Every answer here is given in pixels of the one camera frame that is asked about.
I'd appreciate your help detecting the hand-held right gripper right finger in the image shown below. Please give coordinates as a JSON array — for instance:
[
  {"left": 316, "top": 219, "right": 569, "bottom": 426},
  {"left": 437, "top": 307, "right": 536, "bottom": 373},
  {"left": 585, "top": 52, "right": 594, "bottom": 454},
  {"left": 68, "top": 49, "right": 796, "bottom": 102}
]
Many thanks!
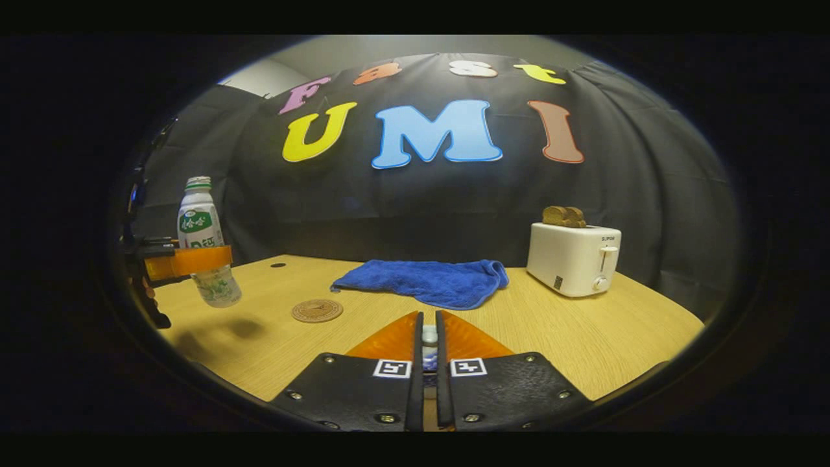
[{"left": 436, "top": 311, "right": 594, "bottom": 433}]

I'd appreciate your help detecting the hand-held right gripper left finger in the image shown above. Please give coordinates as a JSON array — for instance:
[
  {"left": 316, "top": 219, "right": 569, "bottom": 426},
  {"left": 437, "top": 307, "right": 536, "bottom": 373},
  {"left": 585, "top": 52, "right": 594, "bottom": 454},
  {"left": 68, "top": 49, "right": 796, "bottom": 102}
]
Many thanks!
[{"left": 271, "top": 312, "right": 425, "bottom": 433}]

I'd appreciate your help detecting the white water bottle green label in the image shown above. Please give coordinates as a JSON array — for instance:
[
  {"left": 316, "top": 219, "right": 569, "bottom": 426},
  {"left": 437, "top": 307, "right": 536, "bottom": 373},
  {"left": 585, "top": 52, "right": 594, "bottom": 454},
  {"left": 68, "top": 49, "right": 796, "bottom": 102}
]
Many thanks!
[{"left": 177, "top": 176, "right": 243, "bottom": 308}]

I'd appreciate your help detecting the round cork coaster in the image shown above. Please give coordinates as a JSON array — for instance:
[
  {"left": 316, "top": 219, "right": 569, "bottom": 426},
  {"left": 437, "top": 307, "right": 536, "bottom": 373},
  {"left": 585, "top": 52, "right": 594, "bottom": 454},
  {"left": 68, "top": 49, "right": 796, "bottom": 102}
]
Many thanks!
[{"left": 291, "top": 298, "right": 344, "bottom": 324}]

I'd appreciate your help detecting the blue towel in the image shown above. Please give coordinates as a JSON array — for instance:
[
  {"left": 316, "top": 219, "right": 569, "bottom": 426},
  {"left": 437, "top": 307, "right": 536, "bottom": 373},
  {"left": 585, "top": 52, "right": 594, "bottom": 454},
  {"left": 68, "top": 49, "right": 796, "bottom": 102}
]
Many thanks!
[{"left": 330, "top": 259, "right": 510, "bottom": 311}]

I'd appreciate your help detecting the white toaster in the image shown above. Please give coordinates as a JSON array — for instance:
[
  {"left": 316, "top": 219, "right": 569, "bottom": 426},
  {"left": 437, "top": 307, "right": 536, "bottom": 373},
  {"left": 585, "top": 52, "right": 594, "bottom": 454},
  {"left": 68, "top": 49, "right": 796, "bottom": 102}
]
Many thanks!
[{"left": 527, "top": 222, "right": 622, "bottom": 298}]

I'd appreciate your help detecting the black backdrop cloth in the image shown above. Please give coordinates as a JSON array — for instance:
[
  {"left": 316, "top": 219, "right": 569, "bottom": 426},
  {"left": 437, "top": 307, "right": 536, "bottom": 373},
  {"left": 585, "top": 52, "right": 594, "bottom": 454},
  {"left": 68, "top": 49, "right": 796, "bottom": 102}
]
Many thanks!
[{"left": 130, "top": 53, "right": 743, "bottom": 322}]

